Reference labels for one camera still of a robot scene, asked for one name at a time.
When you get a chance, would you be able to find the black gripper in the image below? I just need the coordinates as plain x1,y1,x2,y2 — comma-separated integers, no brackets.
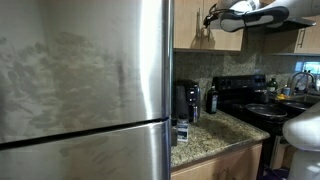
202,3,224,31

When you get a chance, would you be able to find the wood cabinet beside hood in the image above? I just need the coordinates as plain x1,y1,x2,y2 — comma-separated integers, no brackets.
266,14,320,57

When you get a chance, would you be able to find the light wood base cabinet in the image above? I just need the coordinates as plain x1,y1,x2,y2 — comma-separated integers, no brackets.
170,141,265,180

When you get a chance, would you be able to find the black electric stove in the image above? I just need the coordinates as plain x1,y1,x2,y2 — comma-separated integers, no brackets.
211,73,292,168

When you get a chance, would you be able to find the dark olive oil bottle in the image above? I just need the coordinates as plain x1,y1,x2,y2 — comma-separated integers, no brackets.
205,84,220,115

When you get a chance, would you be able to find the black coffee maker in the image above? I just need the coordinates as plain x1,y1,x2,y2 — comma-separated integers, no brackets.
172,79,202,124

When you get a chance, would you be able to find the green bottle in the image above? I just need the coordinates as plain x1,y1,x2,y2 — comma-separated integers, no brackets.
266,77,279,94

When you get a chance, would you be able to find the dark pot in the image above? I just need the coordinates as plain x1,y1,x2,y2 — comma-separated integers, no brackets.
252,88,270,104

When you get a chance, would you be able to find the blue cup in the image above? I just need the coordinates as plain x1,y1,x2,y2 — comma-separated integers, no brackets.
282,85,292,97

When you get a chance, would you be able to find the black frying pan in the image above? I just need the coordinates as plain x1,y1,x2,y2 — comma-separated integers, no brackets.
244,102,289,120
277,99,320,113

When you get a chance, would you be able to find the chrome sink faucet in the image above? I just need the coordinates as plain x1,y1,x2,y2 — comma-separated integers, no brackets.
289,71,316,92

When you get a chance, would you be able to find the small clear lidded container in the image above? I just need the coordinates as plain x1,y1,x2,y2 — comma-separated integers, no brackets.
176,114,190,144

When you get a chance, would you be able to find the stainless steel refrigerator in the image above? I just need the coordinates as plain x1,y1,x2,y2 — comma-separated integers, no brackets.
0,0,175,180

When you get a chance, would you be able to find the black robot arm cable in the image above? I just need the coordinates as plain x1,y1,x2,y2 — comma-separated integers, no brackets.
207,6,255,22

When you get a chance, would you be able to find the silver cabinet handle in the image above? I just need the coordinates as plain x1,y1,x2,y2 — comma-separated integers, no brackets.
297,28,307,48

